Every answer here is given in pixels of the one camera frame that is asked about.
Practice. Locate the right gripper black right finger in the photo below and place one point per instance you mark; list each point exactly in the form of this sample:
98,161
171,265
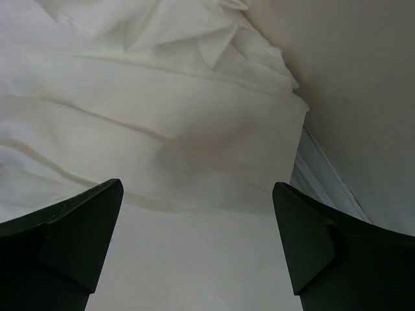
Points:
338,262

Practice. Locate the white pleated skirt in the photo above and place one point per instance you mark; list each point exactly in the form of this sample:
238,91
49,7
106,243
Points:
184,101

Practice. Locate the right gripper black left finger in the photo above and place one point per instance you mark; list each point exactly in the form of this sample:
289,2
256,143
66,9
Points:
52,259

